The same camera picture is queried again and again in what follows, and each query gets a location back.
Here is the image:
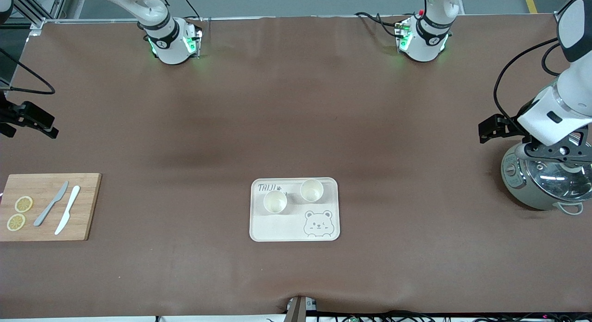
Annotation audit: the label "cream tray with bear print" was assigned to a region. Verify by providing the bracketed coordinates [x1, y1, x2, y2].
[250, 177, 340, 242]

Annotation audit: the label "grey metal bracket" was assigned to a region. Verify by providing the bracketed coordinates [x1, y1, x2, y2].
[284, 296, 319, 322]

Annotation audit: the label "bamboo cutting board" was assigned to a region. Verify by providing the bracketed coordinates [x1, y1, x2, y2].
[0, 173, 102, 242]

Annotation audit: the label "grey plastic knife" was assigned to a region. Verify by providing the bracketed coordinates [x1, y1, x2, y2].
[33, 181, 69, 227]

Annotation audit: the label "grey-green electric pot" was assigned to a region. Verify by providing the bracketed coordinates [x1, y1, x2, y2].
[501, 142, 592, 215]

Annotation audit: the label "glass pot lid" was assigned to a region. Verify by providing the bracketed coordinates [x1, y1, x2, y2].
[523, 146, 592, 202]

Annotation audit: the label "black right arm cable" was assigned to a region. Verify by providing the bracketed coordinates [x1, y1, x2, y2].
[0, 48, 56, 95]

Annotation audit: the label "thin black right base cable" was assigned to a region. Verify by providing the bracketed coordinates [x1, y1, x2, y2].
[177, 0, 204, 21]

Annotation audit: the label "white plastic knife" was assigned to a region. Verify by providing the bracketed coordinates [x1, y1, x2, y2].
[54, 185, 81, 235]

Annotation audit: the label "white IKEA cup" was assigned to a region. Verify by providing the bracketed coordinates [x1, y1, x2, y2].
[300, 179, 324, 203]
[263, 190, 288, 215]

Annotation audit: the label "aluminium frame struts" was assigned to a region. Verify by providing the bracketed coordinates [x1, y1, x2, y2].
[9, 0, 70, 29]

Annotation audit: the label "black left arm base cable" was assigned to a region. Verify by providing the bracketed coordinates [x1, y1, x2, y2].
[355, 11, 404, 39]

